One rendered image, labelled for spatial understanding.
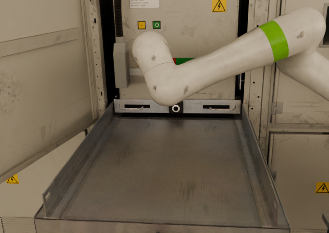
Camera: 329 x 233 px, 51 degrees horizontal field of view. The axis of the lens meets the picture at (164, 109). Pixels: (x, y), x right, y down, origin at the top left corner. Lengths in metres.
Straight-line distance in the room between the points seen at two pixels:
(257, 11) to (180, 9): 0.29
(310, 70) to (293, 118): 0.36
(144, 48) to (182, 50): 0.44
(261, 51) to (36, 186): 1.21
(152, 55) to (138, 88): 0.50
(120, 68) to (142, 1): 0.28
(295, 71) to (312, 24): 0.20
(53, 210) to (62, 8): 0.72
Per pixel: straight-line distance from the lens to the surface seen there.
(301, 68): 1.18
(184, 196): 0.97
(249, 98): 1.45
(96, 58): 1.45
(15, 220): 1.94
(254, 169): 1.10
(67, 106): 1.38
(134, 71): 1.43
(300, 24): 1.04
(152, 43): 1.01
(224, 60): 0.99
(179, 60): 1.44
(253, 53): 1.01
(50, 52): 1.29
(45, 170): 1.71
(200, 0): 1.41
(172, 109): 1.46
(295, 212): 1.71
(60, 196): 1.01
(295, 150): 1.55
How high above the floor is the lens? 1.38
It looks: 20 degrees down
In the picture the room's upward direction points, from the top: 1 degrees counter-clockwise
